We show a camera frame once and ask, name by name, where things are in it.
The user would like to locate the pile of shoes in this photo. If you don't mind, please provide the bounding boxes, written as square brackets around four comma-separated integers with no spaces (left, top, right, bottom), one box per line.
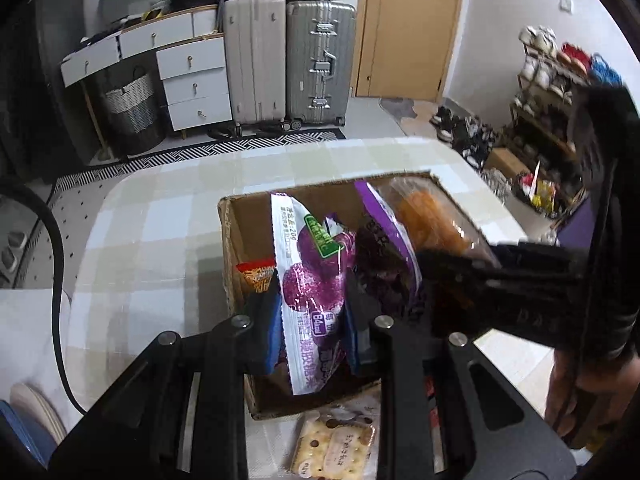
[430,105,501,171]

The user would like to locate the wooden shoe rack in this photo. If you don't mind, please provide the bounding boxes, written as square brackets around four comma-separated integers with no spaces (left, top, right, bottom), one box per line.
[510,42,616,216]

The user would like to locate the beige cracker packet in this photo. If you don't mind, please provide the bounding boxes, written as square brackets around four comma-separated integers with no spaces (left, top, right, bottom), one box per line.
[290,405,376,480]

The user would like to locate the woven laundry basket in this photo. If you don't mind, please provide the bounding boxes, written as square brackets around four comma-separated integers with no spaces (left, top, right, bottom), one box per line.
[102,67,168,156]

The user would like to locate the red sneakers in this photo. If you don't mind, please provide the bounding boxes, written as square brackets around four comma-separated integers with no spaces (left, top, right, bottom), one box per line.
[556,42,593,73]

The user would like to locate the white purple taro packet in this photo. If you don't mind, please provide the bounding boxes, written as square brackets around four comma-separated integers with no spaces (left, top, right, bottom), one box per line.
[270,192,358,396]

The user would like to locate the white sneakers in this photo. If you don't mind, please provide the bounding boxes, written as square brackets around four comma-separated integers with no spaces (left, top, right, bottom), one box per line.
[517,25,557,58]

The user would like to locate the blue sneakers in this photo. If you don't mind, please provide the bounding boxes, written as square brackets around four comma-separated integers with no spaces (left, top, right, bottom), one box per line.
[590,54,623,86]

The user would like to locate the person's right hand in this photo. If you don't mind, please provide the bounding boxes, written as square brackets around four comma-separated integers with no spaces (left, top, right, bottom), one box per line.
[544,347,631,451]

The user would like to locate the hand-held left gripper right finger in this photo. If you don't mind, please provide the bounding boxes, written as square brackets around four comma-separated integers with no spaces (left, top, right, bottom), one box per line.
[344,275,578,480]

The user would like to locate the small cardboard box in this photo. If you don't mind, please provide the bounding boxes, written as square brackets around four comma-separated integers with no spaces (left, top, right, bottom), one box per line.
[484,147,531,181]

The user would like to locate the wooden door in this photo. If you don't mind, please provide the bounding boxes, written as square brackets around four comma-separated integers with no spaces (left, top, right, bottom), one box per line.
[356,0,467,102]

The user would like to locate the silver suitcase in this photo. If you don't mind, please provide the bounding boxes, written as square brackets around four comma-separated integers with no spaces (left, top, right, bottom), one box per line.
[286,0,357,128]

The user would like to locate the beige suitcase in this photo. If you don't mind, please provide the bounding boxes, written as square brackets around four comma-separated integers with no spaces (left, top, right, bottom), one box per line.
[222,0,288,128]

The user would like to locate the orange striped snack packet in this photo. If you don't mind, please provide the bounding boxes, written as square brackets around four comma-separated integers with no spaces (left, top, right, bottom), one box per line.
[236,259,277,293]

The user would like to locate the white desk with drawers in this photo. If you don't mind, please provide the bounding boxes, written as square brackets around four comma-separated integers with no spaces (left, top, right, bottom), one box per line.
[60,7,233,133]

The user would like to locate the blue bowl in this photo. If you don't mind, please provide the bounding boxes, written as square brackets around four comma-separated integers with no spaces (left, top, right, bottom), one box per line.
[0,400,55,470]

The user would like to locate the clear orange bread packet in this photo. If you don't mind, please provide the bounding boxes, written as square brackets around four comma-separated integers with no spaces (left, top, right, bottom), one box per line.
[377,174,501,268]

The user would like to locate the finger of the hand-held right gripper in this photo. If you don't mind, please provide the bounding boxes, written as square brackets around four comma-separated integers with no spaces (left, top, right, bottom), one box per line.
[429,284,496,342]
[417,250,496,286]

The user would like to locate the brown cardboard box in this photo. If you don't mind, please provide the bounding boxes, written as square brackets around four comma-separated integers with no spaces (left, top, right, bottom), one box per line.
[217,172,503,421]

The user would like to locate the black bin with packets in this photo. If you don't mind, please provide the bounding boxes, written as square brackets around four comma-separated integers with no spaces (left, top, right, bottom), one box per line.
[515,172,561,218]

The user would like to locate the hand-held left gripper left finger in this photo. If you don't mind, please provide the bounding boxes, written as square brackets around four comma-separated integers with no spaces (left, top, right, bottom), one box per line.
[50,285,284,480]

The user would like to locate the dark wardrobe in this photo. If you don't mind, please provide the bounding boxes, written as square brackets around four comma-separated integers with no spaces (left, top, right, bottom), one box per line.
[0,0,101,186]

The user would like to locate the grey door mat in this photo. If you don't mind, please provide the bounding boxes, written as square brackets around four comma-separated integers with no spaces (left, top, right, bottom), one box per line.
[379,97,418,121]

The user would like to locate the black cable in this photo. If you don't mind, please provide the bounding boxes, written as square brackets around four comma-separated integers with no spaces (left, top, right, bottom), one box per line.
[0,177,88,416]

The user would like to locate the purple paper bag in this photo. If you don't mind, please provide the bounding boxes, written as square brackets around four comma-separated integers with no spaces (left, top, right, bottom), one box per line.
[555,195,598,248]

